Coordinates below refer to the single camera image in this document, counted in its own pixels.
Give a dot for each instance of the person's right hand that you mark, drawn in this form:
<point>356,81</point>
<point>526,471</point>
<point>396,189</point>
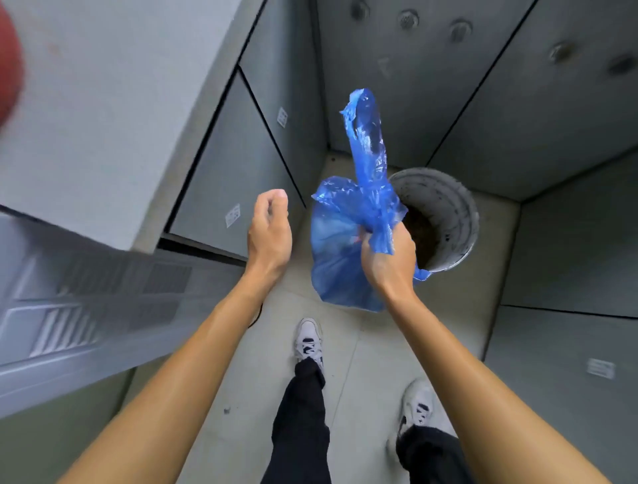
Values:
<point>391,271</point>

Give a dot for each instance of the person's left hand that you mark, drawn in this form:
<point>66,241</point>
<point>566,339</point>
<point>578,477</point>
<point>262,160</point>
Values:
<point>269,239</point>

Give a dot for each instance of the blue plastic bag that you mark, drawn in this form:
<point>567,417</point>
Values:
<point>334,249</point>

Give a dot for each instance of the paint-stained bucket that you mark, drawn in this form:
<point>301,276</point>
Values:
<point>448,199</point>

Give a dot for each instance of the person's right forearm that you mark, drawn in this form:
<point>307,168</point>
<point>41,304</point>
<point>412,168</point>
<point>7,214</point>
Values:
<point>473,389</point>

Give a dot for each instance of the person's left forearm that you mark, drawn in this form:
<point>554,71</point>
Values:
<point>174,394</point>

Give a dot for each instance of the white left sneaker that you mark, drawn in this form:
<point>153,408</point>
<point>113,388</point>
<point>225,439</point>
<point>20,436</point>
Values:
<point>308,334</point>

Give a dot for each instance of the white sneaker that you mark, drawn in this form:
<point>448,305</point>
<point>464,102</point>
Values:
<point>308,334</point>
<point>416,404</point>

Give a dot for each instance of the white right sneaker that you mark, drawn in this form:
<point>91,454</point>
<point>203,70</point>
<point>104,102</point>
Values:
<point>416,404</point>

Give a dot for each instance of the grey vented cabinet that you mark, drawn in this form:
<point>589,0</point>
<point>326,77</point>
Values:
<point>423,99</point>

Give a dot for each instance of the grey appliance with grilles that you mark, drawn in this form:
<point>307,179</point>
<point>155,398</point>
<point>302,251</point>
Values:
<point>99,299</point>

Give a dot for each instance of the black trousers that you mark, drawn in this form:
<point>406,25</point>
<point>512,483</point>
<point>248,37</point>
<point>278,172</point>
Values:
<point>299,429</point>

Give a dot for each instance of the white box appliance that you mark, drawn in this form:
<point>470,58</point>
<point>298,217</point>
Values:
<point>124,99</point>

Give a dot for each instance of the row of round metal vents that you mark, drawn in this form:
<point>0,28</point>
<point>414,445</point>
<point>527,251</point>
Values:
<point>408,19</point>

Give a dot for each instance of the red round object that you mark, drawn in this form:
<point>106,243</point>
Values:
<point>7,65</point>

